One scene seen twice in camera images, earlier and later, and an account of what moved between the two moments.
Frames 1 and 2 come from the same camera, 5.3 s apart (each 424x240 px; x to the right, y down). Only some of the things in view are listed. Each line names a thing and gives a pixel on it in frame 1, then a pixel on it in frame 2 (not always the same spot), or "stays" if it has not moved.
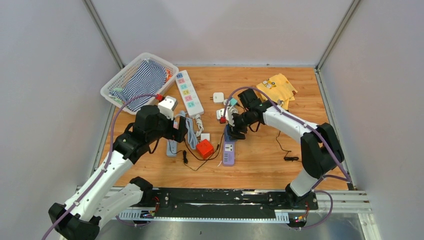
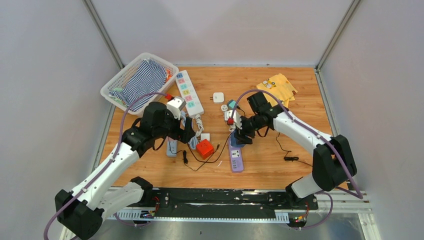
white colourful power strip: [188, 95] stays
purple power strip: [229, 151] -> [237, 158]
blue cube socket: [227, 137] -> [233, 141]
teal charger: [233, 101] stays
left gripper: [177, 135] stays
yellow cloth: [280, 89] stays
